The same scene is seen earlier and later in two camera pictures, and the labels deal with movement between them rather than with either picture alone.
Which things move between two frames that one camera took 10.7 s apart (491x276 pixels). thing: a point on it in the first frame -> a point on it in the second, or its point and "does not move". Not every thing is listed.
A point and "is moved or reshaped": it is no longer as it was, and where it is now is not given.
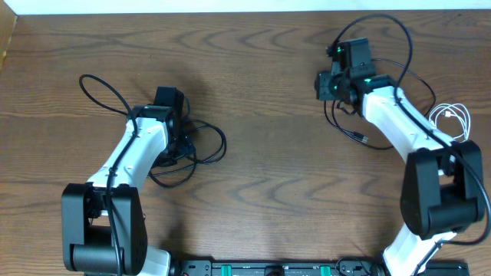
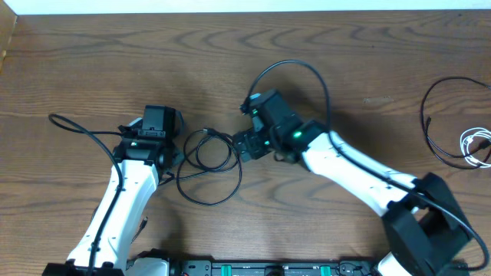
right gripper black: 321,84 -> 247,140
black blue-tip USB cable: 196,162 -> 176,175
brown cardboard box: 8,21 does not move
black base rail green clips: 308,267 does not move
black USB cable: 405,67 -> 428,126
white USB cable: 465,112 is moved or reshaped
